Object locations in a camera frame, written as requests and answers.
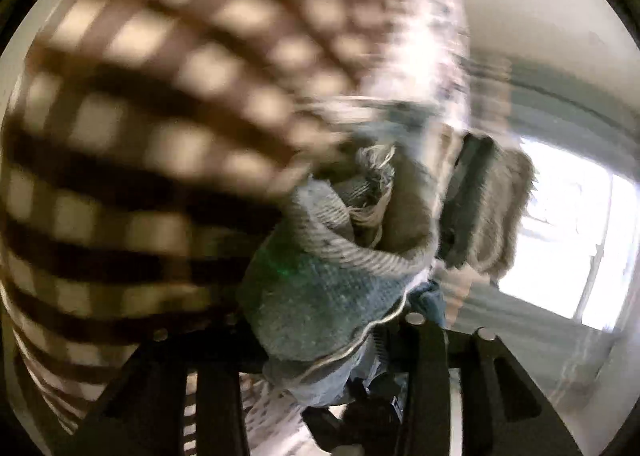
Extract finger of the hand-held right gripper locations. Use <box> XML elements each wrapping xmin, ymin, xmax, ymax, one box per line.
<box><xmin>439</xmin><ymin>133</ymin><xmax>502</xmax><ymax>270</ymax></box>

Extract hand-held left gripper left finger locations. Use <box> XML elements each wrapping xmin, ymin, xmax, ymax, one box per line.
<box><xmin>55</xmin><ymin>317</ymin><xmax>267</xmax><ymax>456</ymax></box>

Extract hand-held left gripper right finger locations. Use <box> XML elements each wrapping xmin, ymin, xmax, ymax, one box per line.
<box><xmin>399</xmin><ymin>283</ymin><xmax>584</xmax><ymax>456</ymax></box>

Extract bright window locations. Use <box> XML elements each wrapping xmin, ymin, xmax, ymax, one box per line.
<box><xmin>500</xmin><ymin>135</ymin><xmax>637</xmax><ymax>333</ymax></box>

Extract white patterned bed sheet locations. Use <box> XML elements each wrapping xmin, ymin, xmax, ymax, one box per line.
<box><xmin>350</xmin><ymin>0</ymin><xmax>473</xmax><ymax>147</ymax></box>

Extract brown checkered blanket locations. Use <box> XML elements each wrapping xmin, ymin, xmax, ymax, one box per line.
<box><xmin>0</xmin><ymin>0</ymin><xmax>451</xmax><ymax>437</ymax></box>

